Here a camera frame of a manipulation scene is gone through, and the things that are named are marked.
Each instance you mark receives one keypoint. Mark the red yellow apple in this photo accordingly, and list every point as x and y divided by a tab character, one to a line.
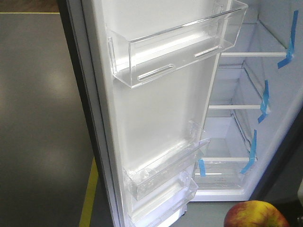
254	214

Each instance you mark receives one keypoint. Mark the open fridge door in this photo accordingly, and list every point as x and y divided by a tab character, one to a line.
129	128

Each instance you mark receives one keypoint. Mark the middle clear door bin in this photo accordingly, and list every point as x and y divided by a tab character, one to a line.
142	182

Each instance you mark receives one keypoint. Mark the clear door bin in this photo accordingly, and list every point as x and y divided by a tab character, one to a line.
155	209
140	60
142	182

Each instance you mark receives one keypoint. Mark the upper clear door bin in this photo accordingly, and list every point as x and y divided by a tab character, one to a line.
140	60

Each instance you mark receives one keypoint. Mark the clear crisper drawer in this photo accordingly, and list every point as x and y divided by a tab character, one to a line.
223	173

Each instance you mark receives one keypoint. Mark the lower clear door bin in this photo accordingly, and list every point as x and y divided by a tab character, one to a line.
155	209

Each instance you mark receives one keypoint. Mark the grey refrigerator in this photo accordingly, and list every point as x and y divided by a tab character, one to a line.
255	93

